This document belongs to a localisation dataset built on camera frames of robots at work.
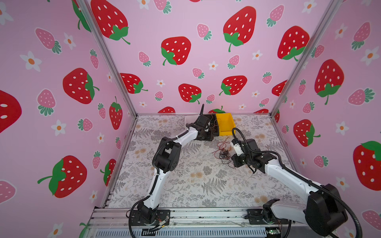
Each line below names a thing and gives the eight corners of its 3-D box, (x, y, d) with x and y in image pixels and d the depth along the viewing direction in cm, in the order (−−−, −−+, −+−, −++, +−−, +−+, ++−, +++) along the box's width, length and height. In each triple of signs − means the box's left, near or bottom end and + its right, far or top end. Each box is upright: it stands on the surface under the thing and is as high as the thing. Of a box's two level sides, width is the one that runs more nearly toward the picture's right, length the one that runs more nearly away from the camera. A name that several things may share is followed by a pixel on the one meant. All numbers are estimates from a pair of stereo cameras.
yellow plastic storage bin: (218, 135, 107) (219, 130, 103) (216, 117, 119) (216, 112, 115) (234, 135, 107) (236, 130, 103) (230, 117, 119) (232, 112, 115)
